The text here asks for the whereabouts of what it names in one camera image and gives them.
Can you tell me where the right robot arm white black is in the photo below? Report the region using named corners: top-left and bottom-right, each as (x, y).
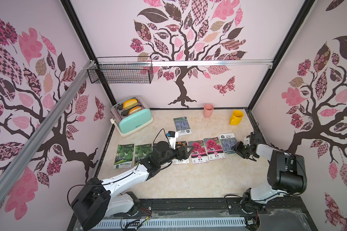
top-left (232, 132), bottom-right (307, 214)

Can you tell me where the green plant seed packet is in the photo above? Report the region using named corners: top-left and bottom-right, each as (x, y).
top-left (113, 144), bottom-right (135, 169)

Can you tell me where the toast slice rear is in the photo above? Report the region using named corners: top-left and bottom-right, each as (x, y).
top-left (122, 98), bottom-right (138, 110)

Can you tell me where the aluminium rail back wall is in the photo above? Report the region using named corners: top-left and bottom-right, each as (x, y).
top-left (99, 59), bottom-right (274, 67)

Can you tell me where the white vented cable duct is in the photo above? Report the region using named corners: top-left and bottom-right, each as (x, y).
top-left (92, 217), bottom-right (246, 231)

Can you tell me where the toast slice front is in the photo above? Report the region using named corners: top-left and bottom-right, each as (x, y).
top-left (129, 106), bottom-right (142, 115)

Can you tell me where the marigold seed packet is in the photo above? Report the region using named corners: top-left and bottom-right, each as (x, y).
top-left (173, 141), bottom-right (190, 165)

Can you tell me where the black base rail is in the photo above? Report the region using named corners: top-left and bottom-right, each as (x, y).
top-left (67, 196), bottom-right (319, 231)

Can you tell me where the mint green toaster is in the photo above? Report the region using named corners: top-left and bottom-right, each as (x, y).
top-left (110, 96), bottom-right (153, 137)

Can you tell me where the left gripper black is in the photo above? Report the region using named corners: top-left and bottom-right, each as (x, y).
top-left (158, 144), bottom-right (193, 166)

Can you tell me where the toast slice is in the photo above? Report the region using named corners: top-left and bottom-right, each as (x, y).
top-left (129, 106), bottom-right (142, 115)
top-left (122, 98), bottom-right (138, 110)

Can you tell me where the pink flower seed packet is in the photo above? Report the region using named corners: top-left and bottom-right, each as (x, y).
top-left (188, 140), bottom-right (209, 164)

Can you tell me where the pink flower packet edge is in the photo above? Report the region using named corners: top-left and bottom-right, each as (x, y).
top-left (203, 137), bottom-right (226, 161)

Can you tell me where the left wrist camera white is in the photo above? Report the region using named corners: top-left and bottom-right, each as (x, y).
top-left (166, 131), bottom-right (179, 149)

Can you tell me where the aluminium rail left wall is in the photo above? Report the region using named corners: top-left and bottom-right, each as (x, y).
top-left (0, 60), bottom-right (95, 204)

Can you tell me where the lavender seed packet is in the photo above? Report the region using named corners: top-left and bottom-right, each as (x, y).
top-left (219, 133), bottom-right (237, 155)
top-left (173, 116), bottom-right (192, 136)

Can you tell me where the yellow mug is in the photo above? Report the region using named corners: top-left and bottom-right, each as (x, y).
top-left (229, 110), bottom-right (244, 125)

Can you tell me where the black wire basket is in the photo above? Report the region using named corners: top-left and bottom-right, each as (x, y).
top-left (87, 54), bottom-right (153, 84)

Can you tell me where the pink cup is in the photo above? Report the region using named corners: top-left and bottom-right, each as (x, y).
top-left (203, 104), bottom-right (214, 118)

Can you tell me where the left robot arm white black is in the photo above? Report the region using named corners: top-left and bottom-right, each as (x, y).
top-left (70, 141), bottom-right (194, 231)

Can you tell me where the aluminium rail wall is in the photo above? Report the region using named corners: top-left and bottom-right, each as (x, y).
top-left (99, 59), bottom-right (274, 67)
top-left (0, 60), bottom-right (95, 204)

